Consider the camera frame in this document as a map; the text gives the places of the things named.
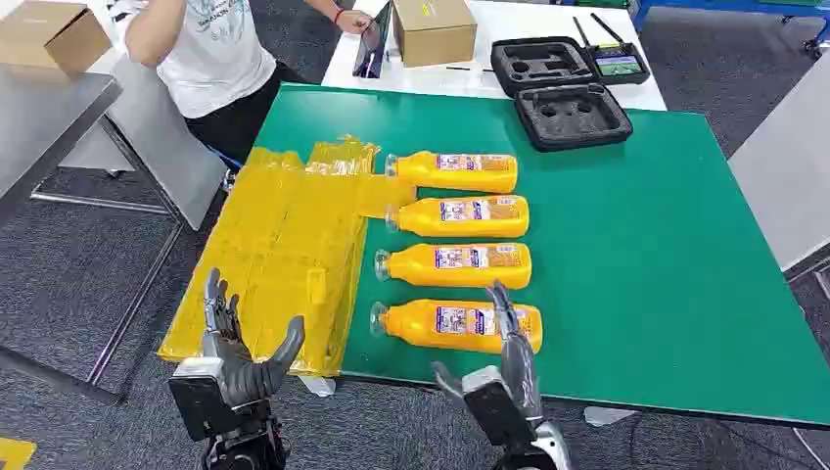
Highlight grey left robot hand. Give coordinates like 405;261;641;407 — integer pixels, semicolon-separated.
202;267;306;411

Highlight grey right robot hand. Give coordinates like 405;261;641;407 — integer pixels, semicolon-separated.
431;280;544;425

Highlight orange drink bottle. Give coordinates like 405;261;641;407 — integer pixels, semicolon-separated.
369;298;544;355
374;243;533;291
384;150;519;195
384;195;530;239

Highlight yellow plastic sheet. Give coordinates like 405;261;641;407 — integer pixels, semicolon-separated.
157;134;420;379

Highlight green table mat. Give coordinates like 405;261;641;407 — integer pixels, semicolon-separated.
253;82;830;430

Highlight grey table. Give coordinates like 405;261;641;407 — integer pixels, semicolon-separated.
727;55;830;274
58;55;228;231

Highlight black foam case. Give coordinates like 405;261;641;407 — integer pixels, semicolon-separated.
490;35;634;153

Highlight white table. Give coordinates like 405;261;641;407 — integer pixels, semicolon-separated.
320;0;668;113

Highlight person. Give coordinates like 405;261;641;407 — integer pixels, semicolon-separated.
122;0;374;165

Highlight black remote controller with antennas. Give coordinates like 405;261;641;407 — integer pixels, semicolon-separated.
573;13;651;87

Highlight steel table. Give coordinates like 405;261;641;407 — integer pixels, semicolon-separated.
0;63;189;406

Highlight large brown cardboard box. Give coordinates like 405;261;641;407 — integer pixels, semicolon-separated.
392;0;479;69

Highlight dark tablet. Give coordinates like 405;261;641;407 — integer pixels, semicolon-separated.
352;0;394;79

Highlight small brown cardboard box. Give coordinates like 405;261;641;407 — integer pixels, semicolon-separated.
0;0;113;76

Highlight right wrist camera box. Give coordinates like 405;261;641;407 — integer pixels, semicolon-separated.
461;366;539;448

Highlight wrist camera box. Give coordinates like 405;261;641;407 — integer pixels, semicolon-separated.
461;366;539;448
168;356;226;444

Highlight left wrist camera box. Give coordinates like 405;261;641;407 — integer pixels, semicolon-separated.
168;356;226;444

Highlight blue metal frame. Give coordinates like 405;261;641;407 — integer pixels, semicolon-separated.
631;0;830;33

